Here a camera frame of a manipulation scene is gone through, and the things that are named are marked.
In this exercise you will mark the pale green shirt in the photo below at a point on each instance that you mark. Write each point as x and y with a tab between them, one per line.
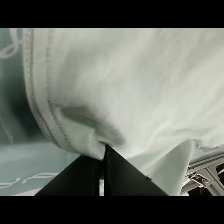
133	83

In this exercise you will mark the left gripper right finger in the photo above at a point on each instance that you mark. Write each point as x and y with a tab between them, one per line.
130	178

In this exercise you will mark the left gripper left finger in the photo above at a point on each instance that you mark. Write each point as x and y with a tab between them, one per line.
78	178

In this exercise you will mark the silver frame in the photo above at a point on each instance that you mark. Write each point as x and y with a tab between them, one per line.
206	173

